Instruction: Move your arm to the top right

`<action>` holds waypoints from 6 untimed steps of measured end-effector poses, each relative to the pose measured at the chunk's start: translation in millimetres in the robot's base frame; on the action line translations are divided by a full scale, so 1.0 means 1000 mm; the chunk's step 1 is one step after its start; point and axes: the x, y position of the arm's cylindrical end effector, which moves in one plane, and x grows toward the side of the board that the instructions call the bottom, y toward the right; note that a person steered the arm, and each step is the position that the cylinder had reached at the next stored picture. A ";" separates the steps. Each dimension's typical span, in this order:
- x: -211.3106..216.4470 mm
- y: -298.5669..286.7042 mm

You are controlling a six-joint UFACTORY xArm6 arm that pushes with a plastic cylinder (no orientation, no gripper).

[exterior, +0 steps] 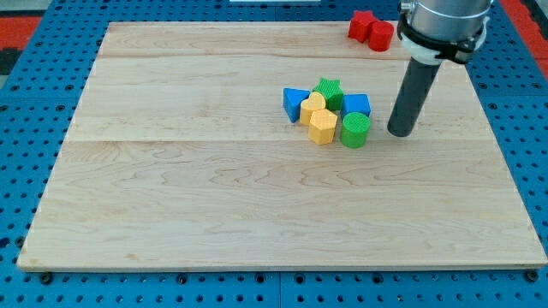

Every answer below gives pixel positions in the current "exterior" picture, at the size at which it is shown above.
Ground yellow heart block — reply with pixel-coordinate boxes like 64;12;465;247
300;92;326;126

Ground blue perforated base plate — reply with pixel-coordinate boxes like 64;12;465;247
1;0;547;307

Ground yellow pentagon block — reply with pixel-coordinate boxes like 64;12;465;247
308;109;337;145

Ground light wooden board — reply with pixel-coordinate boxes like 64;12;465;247
17;22;547;272

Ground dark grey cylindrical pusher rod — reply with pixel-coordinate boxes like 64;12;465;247
387;58;440;137

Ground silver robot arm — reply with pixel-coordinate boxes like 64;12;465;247
397;0;493;66

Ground green star block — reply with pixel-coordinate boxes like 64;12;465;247
313;77;344;110

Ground red star block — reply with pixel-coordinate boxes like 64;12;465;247
348;10;378;43

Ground blue triangle block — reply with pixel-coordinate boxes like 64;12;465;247
283;88;310;123

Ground green cylinder block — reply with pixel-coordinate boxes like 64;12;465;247
340;112;371;148

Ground red cylinder block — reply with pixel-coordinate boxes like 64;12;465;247
368;21;395;51

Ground blue cube block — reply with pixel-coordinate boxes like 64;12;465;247
340;93;372;118

